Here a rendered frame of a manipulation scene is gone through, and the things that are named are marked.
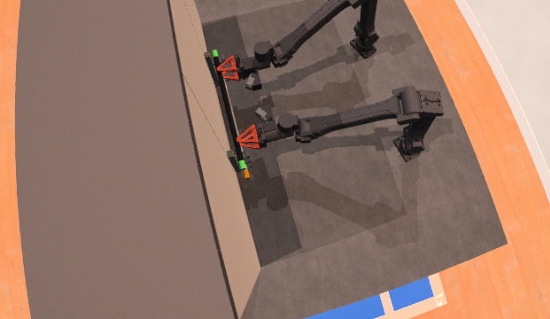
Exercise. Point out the black metal bar with green ends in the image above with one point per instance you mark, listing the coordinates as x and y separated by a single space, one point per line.
229 112

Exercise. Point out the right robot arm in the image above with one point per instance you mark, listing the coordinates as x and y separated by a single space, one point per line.
291 43

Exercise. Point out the grey metal bar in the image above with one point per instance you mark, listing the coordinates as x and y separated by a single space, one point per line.
246 173

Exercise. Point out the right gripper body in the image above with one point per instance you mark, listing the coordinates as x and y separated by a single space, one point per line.
239 61

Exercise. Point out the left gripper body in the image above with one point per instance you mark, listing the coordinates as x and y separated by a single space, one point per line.
270 135

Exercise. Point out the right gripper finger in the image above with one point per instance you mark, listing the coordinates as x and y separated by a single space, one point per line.
231 69
234 78

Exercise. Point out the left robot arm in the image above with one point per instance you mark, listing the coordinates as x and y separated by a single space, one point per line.
416 104

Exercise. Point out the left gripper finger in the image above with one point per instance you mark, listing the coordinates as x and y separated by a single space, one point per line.
256 146
251 141

